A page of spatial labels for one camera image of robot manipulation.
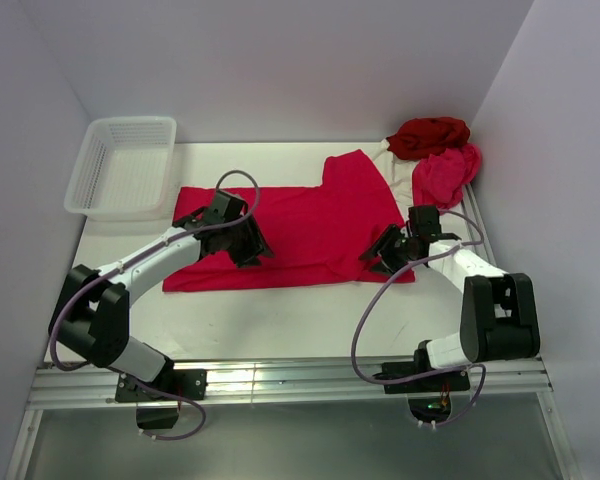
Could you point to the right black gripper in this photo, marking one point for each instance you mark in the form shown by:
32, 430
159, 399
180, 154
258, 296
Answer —
382, 246

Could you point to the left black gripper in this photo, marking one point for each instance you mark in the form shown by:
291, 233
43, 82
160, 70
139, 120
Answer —
256, 245

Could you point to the bright red t-shirt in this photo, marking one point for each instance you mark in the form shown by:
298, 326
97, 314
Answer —
316, 234

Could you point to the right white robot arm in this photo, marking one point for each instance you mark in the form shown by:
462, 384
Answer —
498, 318

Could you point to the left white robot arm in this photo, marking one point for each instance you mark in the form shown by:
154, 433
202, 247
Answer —
92, 313

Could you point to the white t-shirt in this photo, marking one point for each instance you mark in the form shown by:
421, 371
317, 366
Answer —
396, 172

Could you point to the pink t-shirt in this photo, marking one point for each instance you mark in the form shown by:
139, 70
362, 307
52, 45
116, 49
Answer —
439, 179

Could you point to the dark red t-shirt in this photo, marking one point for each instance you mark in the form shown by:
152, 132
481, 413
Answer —
420, 137

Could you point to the white plastic mesh basket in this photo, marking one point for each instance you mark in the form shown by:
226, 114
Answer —
124, 170

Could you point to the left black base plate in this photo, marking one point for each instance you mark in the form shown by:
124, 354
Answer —
186, 383

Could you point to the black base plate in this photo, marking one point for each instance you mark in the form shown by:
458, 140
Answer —
447, 382
186, 383

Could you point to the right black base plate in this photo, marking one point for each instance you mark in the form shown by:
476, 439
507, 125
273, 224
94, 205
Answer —
447, 382

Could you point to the aluminium mounting rail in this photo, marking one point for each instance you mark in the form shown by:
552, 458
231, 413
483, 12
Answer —
262, 382

